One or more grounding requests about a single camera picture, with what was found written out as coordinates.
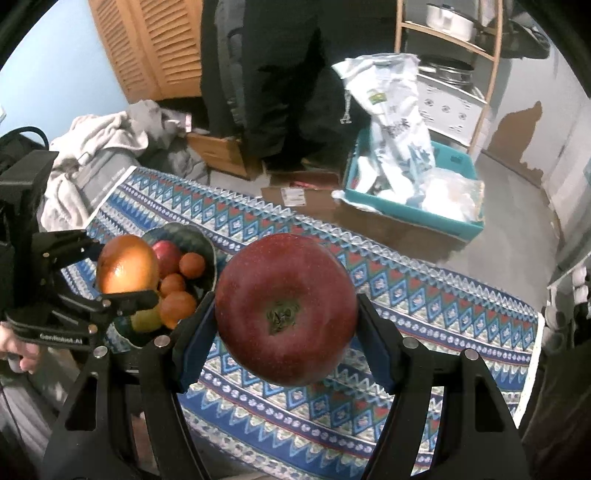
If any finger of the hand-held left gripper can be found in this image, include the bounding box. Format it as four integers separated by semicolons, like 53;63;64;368
32;230;105;274
58;288;160;324

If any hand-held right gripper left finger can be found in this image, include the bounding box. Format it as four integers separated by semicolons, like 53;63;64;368
44;293;218;480

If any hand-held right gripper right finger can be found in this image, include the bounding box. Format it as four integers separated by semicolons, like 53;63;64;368
355;294;522;480

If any small yellow green apple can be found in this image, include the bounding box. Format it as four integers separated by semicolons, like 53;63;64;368
131;308;162;334

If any large orange with stem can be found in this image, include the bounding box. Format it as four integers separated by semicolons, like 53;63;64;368
96;234;160;296

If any large reddish orange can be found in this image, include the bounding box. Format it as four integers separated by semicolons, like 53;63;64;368
159;291;198;329

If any small tangerine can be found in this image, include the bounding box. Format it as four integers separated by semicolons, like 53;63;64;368
158;273;187;298
178;252;206;278

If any small red apple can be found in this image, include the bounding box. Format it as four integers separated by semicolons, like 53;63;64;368
151;240;182;278

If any dark green bowl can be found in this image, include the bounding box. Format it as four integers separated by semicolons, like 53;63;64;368
113;222;218;349

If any large red apple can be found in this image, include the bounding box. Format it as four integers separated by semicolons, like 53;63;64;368
215;233;358;386

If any person's left hand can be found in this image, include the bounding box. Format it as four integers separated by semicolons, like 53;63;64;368
0;320;41;374

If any blue patterned tablecloth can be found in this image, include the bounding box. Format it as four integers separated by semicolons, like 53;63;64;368
60;165;541;476

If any grey printed sheet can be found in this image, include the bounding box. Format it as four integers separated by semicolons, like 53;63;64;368
76;152;137;220

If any beige cloth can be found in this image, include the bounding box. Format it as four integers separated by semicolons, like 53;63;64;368
39;113;151;232

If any teal plastic crate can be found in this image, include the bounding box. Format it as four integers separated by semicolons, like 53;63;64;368
342;138;485;243

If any grey cloth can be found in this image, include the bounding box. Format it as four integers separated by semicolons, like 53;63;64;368
127;99;211;185

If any brown cardboard box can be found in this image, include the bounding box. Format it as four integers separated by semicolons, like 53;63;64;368
261;171;469;261

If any clear plastic bag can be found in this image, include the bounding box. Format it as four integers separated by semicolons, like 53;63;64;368
416;168;485;224

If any wooden box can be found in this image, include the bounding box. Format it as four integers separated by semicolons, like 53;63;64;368
187;133;264;180

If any wooden louvred door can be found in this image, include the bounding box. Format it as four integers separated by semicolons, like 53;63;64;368
88;0;204;103

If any metal shelf unit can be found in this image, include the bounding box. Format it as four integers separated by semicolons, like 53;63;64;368
545;152;591;352

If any white printed bag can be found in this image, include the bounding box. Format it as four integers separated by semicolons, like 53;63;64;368
331;53;437;204

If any white patterned box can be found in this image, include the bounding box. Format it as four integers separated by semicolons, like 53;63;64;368
418;76;486;144

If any person in black clothes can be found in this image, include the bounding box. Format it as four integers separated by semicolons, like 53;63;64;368
200;0;399;172

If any metal steamer tray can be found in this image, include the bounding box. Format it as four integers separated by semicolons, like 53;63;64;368
418;54;476;88

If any wooden rack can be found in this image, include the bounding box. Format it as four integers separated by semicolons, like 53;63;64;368
394;0;505;155

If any metal pot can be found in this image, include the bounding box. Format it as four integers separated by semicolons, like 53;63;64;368
425;4;477;40

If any black wok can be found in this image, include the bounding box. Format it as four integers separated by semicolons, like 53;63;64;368
475;18;551;60

